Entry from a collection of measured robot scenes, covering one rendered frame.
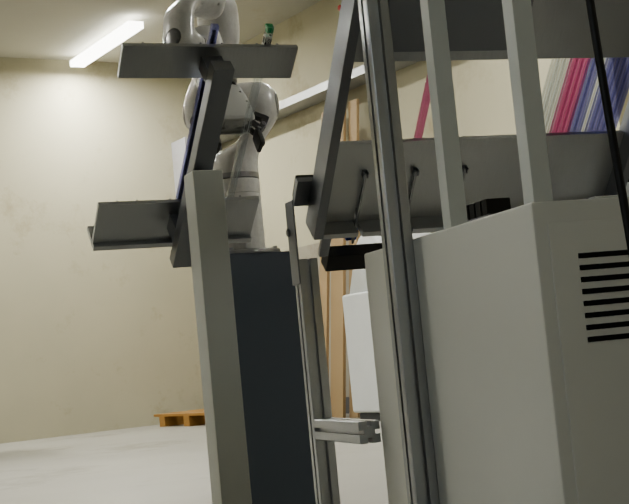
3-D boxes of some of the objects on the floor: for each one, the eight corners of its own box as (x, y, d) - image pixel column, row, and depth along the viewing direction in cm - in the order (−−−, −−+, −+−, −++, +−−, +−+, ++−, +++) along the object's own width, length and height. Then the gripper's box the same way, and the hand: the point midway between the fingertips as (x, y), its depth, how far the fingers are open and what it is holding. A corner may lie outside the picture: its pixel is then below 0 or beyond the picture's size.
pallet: (304, 415, 961) (303, 402, 962) (216, 426, 921) (215, 412, 922) (235, 416, 1055) (234, 405, 1056) (153, 426, 1015) (152, 414, 1015)
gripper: (182, 74, 256) (202, 136, 247) (261, 74, 263) (284, 134, 254) (175, 100, 262) (194, 162, 252) (252, 99, 269) (275, 159, 259)
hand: (238, 144), depth 253 cm, fingers open, 8 cm apart
